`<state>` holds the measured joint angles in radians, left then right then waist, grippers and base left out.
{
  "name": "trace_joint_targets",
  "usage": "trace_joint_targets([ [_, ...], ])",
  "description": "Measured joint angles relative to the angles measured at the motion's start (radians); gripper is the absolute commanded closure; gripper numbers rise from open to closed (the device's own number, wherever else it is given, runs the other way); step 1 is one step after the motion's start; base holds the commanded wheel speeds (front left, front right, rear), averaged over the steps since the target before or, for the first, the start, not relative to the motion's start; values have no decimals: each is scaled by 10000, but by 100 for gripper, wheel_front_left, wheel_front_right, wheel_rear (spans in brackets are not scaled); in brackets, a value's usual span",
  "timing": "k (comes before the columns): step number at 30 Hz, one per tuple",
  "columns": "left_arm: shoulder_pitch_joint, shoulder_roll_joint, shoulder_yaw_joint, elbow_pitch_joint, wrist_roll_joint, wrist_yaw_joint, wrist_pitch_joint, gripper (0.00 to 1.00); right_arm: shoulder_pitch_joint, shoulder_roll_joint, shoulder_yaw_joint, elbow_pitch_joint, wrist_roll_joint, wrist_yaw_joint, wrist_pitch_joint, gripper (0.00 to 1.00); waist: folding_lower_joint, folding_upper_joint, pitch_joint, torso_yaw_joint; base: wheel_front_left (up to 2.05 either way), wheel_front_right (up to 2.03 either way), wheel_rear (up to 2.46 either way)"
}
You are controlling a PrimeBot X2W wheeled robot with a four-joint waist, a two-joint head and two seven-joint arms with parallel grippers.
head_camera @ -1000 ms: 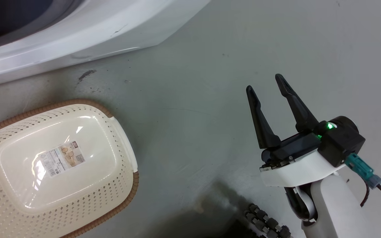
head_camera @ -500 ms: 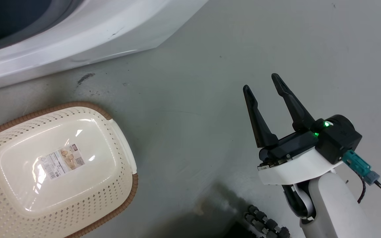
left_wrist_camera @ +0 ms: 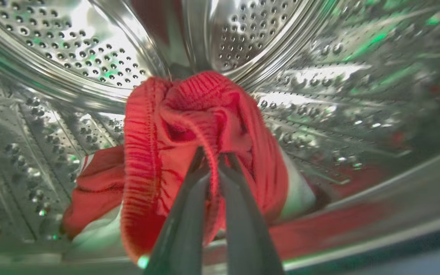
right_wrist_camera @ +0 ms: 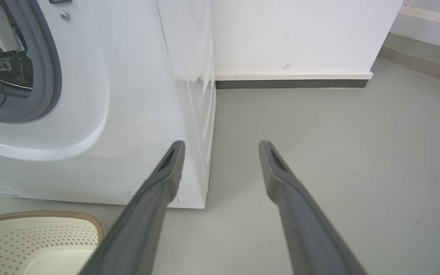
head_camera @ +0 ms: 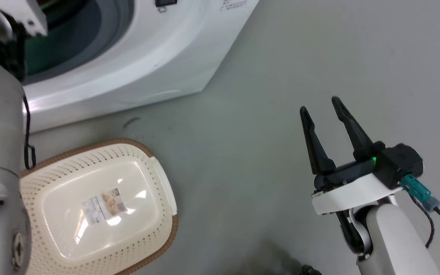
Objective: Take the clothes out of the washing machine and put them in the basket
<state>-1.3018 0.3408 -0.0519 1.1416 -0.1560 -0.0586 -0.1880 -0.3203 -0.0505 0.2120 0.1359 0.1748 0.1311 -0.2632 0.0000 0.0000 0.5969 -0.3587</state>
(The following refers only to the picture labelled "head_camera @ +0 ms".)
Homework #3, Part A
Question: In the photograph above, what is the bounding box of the green clothing in drum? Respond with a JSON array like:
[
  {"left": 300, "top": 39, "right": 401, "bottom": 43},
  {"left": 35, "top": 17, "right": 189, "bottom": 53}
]
[{"left": 24, "top": 0, "right": 102, "bottom": 75}]

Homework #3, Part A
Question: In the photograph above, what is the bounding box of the thin black cable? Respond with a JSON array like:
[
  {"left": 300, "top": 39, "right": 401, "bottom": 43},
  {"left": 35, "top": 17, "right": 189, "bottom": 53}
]
[{"left": 410, "top": 195, "right": 440, "bottom": 249}]

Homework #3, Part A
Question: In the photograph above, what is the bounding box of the white washing machine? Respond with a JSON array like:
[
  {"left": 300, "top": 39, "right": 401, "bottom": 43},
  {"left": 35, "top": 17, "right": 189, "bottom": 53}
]
[{"left": 21, "top": 0, "right": 260, "bottom": 134}]

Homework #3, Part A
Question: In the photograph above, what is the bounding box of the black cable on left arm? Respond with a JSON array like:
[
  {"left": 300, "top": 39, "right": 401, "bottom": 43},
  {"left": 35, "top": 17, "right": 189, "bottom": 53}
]
[{"left": 22, "top": 94, "right": 36, "bottom": 170}]

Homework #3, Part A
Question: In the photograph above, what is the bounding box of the teal cable connector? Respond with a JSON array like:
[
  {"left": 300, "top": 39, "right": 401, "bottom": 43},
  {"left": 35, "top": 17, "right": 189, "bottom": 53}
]
[{"left": 400, "top": 174, "right": 440, "bottom": 212}]

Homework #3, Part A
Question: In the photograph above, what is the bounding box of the paper label sticker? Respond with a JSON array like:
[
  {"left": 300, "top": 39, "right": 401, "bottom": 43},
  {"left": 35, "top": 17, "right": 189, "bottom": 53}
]
[{"left": 81, "top": 189, "right": 128, "bottom": 225}]

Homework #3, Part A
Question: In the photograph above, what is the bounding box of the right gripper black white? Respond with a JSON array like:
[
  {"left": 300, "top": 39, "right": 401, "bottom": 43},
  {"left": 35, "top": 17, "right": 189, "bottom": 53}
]
[{"left": 299, "top": 96, "right": 424, "bottom": 215}]

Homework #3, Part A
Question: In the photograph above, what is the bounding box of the cream laundry basket brown rim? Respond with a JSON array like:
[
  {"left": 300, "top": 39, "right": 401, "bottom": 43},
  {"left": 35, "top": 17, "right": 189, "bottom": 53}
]
[{"left": 19, "top": 138, "right": 178, "bottom": 275}]

